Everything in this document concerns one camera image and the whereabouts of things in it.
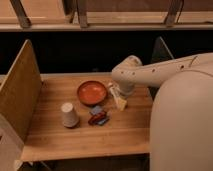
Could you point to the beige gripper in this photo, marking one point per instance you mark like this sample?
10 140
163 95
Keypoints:
125 89

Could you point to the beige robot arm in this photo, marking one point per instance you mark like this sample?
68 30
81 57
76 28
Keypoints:
181 125

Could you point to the blue packet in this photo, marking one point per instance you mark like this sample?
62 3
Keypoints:
96 110

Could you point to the orange bowl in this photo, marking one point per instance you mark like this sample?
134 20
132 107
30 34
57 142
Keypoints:
91 93

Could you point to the upside-down white paper cup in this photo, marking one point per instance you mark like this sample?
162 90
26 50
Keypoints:
69 116

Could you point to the right dark side panel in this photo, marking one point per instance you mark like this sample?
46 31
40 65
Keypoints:
161 52

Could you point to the left wooden side panel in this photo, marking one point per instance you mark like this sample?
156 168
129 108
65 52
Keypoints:
19 93

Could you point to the wooden shelf frame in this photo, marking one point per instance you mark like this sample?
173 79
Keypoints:
105 15

